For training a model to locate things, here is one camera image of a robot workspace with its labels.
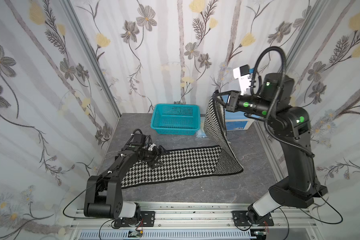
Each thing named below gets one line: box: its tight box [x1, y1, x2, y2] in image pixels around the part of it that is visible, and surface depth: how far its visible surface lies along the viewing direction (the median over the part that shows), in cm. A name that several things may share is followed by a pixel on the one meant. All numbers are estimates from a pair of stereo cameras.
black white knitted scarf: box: [121, 90, 244, 188], surface depth 92 cm
